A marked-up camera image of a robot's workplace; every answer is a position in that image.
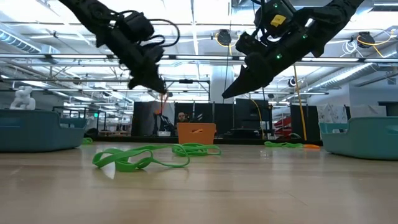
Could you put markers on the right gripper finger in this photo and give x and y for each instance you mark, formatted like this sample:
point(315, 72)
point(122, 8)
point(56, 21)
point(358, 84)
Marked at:
point(248, 82)

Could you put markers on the teal plastic basket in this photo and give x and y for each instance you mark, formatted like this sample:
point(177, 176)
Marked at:
point(363, 143)

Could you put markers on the black background robot arm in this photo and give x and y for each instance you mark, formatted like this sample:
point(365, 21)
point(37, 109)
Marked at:
point(163, 121)

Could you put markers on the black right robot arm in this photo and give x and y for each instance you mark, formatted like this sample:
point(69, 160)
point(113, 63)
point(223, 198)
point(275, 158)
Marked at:
point(335, 15)

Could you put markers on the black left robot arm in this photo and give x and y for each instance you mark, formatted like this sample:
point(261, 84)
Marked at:
point(90, 12)

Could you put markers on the black partition panel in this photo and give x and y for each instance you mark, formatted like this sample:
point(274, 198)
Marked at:
point(139, 118)
point(224, 116)
point(203, 112)
point(186, 109)
point(306, 123)

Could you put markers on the person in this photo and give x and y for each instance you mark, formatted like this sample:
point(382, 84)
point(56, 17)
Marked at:
point(182, 117)

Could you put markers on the red rack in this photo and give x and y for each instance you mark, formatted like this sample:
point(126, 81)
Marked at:
point(281, 124)

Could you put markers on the orange plastic basket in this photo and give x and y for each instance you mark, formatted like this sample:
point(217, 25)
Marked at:
point(196, 138)

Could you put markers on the white patterned fabric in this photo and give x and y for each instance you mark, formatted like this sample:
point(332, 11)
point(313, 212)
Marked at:
point(331, 115)

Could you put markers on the blue plastic basket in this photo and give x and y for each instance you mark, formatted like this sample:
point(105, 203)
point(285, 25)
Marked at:
point(37, 133)

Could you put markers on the white humanoid figure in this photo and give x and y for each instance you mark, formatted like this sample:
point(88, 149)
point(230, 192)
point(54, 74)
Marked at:
point(23, 98)

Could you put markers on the black camera rig frame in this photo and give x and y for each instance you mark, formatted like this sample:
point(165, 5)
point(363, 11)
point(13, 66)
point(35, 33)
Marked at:
point(186, 81)

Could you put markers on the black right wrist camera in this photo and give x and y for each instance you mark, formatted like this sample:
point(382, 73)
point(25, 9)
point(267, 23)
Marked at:
point(267, 15)

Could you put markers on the black aluminium table frame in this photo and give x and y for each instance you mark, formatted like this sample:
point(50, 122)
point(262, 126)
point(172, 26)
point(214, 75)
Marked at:
point(242, 141)

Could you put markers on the silver air duct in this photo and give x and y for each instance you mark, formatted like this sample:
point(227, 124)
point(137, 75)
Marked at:
point(18, 42)
point(342, 76)

